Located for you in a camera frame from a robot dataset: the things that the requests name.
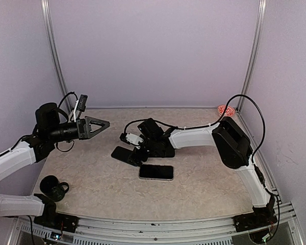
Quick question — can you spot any black phone with purple edge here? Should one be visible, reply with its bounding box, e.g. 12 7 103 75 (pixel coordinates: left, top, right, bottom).
111 146 132 163

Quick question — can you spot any aluminium frame post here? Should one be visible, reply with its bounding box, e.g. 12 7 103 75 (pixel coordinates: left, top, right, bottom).
41 0 69 96
236 0 267 111

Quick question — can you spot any left aluminium frame post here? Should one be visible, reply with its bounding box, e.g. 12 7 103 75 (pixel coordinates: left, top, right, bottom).
41 0 69 96

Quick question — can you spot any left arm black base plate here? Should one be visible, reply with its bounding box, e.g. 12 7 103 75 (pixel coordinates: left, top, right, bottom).
34 213 79 233

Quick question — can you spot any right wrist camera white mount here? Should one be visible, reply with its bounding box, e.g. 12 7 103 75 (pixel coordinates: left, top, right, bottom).
119 133 144 146

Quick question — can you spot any right aluminium frame post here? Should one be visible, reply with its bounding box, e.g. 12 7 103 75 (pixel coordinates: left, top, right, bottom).
236 0 267 111

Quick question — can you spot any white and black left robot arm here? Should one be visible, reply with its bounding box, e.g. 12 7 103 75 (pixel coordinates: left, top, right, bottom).
0 103 110 227

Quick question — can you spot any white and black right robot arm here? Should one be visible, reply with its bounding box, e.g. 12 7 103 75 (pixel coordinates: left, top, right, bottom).
120 117 275 227

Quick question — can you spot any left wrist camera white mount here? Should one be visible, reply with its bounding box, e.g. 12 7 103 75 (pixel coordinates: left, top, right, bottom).
69 94 88 122

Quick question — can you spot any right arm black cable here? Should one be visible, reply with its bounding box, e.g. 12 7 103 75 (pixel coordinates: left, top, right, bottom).
123 94 283 230

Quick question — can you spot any red patterned small bowl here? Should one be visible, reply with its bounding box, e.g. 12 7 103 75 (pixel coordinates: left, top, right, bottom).
217 105 236 117

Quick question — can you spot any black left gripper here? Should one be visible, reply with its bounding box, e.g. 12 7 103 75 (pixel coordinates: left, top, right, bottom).
48 115 109 142

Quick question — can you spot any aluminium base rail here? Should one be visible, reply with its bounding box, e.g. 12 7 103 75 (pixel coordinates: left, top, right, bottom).
5 203 306 244

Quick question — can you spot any black mug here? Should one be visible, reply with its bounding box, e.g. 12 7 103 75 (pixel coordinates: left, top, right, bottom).
39 175 69 202

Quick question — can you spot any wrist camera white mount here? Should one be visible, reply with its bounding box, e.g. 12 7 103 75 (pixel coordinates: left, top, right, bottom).
119 133 144 146
69 94 88 122

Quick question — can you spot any black smartphone with teal edge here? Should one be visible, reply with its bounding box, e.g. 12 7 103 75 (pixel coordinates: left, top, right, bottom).
148 144 175 158

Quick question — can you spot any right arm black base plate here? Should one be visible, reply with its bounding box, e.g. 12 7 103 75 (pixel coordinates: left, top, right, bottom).
233 212 277 232

